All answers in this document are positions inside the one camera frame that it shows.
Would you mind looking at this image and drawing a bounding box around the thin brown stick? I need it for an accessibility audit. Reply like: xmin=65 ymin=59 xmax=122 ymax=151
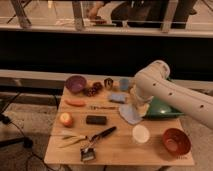
xmin=89 ymin=106 xmax=117 ymax=110

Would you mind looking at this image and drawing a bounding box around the purple bowl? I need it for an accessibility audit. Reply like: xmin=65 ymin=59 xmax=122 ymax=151
xmin=65 ymin=75 xmax=87 ymax=93

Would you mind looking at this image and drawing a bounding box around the black handled brush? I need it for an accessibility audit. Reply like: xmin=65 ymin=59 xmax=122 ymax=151
xmin=80 ymin=126 xmax=117 ymax=162

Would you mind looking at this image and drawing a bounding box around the green plastic tray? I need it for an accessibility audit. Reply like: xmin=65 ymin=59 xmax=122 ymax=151
xmin=145 ymin=97 xmax=183 ymax=119

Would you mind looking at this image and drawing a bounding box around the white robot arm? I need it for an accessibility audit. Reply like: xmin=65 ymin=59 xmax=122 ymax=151
xmin=131 ymin=60 xmax=213 ymax=130

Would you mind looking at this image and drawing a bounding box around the black stand with cables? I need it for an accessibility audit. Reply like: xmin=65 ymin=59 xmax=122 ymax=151
xmin=0 ymin=93 xmax=33 ymax=149

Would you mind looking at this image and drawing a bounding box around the small metal cup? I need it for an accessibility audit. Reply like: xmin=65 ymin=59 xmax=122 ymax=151
xmin=104 ymin=78 xmax=113 ymax=89

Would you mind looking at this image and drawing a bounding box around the bunch of dark grapes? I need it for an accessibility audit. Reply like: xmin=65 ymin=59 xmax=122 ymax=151
xmin=83 ymin=82 xmax=103 ymax=97

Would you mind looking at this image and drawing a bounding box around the red yellow apple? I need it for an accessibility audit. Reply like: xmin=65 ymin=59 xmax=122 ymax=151
xmin=59 ymin=112 xmax=73 ymax=127

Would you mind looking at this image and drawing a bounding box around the red bowl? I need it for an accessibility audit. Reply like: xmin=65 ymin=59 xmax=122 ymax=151
xmin=162 ymin=128 xmax=191 ymax=156

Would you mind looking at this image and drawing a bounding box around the wooden table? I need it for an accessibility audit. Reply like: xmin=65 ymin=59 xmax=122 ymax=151
xmin=44 ymin=88 xmax=194 ymax=166

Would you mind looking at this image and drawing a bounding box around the person in dark clothes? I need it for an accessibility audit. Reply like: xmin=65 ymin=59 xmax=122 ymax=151
xmin=87 ymin=0 xmax=168 ymax=28

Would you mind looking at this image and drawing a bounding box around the blue cup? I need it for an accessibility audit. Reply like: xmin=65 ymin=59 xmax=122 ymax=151
xmin=119 ymin=78 xmax=130 ymax=91

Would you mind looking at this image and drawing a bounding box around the orange carrot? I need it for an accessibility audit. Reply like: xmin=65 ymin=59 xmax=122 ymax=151
xmin=65 ymin=100 xmax=86 ymax=107

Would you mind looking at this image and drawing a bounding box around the black rectangular block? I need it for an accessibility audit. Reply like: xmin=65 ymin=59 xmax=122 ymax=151
xmin=86 ymin=115 xmax=107 ymax=125

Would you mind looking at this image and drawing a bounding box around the light blue towel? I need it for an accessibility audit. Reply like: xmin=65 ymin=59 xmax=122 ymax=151
xmin=119 ymin=104 xmax=142 ymax=125

